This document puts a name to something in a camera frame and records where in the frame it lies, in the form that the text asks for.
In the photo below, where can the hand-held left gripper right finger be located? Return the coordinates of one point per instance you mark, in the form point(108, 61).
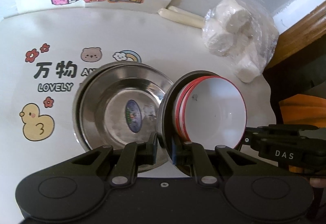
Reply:
point(173, 155)

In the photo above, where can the white printed table cover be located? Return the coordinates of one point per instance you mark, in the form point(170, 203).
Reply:
point(63, 35)

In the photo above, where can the plain steel plate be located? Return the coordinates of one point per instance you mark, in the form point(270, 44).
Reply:
point(77, 122)

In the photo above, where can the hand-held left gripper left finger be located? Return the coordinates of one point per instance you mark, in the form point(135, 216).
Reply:
point(154, 149)

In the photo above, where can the plastic bag of white rolls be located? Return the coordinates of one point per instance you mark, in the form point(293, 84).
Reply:
point(236, 35)

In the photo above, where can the orange cloth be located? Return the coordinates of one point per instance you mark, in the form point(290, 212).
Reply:
point(303, 112)

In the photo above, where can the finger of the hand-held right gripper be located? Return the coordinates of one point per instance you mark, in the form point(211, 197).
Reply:
point(259, 137)

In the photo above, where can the person's right hand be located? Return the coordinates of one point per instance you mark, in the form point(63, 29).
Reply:
point(319, 183)

